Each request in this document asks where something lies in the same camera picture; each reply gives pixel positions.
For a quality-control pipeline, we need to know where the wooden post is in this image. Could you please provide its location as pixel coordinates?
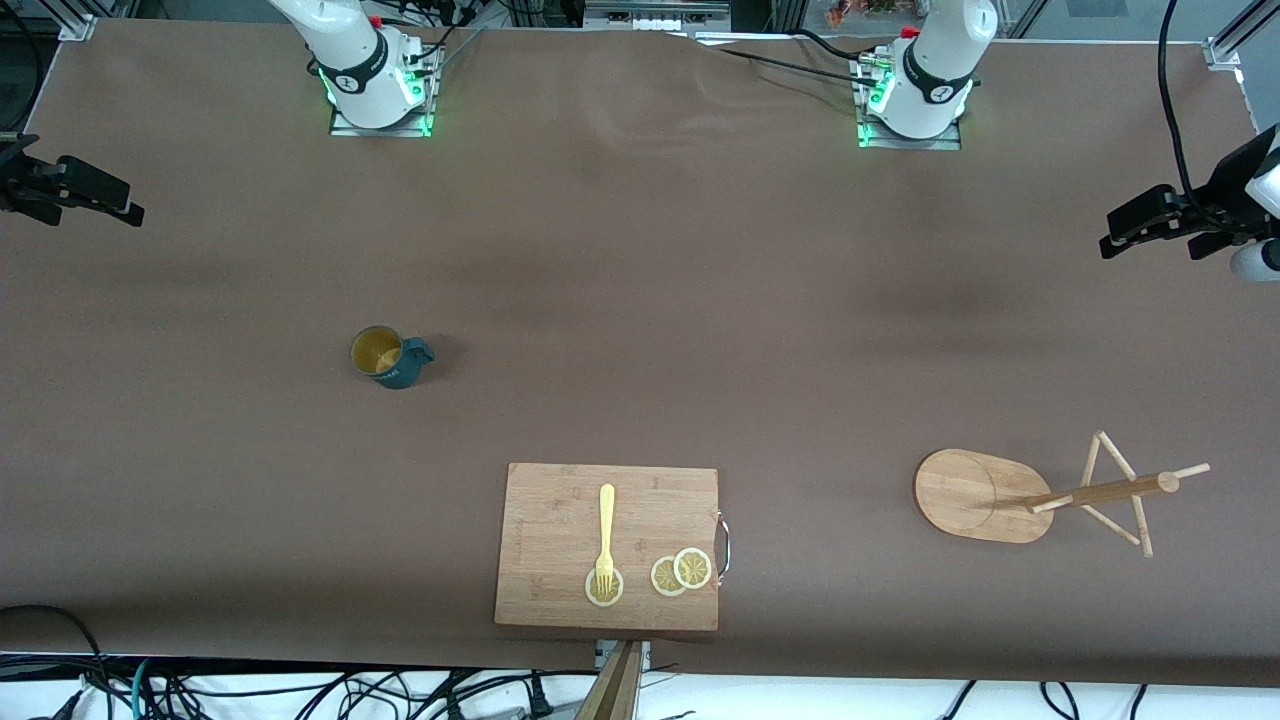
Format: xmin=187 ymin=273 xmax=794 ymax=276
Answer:
xmin=575 ymin=640 xmax=643 ymax=720

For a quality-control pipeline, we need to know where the large table cover sheet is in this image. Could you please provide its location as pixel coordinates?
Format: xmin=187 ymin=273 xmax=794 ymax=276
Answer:
xmin=0 ymin=18 xmax=1280 ymax=691

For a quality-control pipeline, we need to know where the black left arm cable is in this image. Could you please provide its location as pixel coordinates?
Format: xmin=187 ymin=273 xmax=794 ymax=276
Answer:
xmin=1157 ymin=0 xmax=1231 ymax=229

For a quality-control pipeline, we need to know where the aluminium frame profile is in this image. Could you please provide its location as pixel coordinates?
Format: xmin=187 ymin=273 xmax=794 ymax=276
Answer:
xmin=55 ymin=0 xmax=101 ymax=41
xmin=1205 ymin=0 xmax=1280 ymax=71

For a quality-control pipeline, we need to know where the orange plastic item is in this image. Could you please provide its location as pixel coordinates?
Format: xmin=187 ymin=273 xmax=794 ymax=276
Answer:
xmin=826 ymin=0 xmax=901 ymax=26

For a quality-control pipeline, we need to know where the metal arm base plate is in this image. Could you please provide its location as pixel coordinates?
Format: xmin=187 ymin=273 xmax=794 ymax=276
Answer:
xmin=330 ymin=40 xmax=441 ymax=138
xmin=855 ymin=50 xmax=963 ymax=151

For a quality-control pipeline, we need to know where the yellow plastic fork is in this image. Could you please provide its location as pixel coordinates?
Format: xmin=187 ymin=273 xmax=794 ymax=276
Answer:
xmin=594 ymin=484 xmax=617 ymax=597

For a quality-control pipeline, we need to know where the grey power strip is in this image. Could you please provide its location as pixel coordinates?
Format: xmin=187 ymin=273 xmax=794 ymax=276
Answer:
xmin=585 ymin=0 xmax=731 ymax=31

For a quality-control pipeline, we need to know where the wooden cup rack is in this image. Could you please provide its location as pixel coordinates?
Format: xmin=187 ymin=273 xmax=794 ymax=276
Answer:
xmin=913 ymin=430 xmax=1211 ymax=559

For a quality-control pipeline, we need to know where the thick black cable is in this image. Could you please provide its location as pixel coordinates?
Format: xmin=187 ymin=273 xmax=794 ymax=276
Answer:
xmin=0 ymin=605 xmax=111 ymax=720

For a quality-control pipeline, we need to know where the wooden cutting board metal handle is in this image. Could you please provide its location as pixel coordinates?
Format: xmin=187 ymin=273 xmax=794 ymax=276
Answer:
xmin=493 ymin=461 xmax=732 ymax=633

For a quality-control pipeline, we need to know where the teal mug yellow inside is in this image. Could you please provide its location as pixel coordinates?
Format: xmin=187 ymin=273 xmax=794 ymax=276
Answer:
xmin=350 ymin=325 xmax=436 ymax=391

